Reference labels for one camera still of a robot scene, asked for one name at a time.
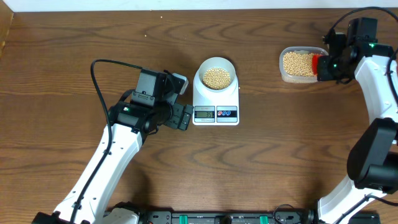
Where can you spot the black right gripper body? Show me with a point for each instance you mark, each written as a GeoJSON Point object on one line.
{"type": "Point", "coordinates": [329, 68]}

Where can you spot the red plastic measuring scoop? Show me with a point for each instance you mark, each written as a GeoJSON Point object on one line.
{"type": "Point", "coordinates": [315, 60]}

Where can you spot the clear plastic container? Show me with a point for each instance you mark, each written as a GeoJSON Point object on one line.
{"type": "Point", "coordinates": [302, 50]}

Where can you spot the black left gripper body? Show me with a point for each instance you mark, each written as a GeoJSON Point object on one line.
{"type": "Point", "coordinates": [175, 120]}

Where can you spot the white digital kitchen scale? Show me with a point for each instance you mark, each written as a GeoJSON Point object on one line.
{"type": "Point", "coordinates": [215, 108]}

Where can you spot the soybeans in bowl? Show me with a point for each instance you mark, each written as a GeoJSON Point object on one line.
{"type": "Point", "coordinates": [216, 78]}

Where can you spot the soybeans in container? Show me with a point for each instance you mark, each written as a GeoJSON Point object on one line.
{"type": "Point", "coordinates": [297, 64]}

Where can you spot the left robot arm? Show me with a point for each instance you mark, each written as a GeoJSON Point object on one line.
{"type": "Point", "coordinates": [138, 114]}

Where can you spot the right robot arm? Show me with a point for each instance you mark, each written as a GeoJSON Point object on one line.
{"type": "Point", "coordinates": [371, 165]}

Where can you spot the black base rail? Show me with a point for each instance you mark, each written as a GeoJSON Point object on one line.
{"type": "Point", "coordinates": [224, 217]}

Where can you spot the cardboard panel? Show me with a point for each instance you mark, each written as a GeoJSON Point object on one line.
{"type": "Point", "coordinates": [6, 18]}

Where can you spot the grey round bowl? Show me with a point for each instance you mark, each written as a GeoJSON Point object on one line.
{"type": "Point", "coordinates": [221, 63]}

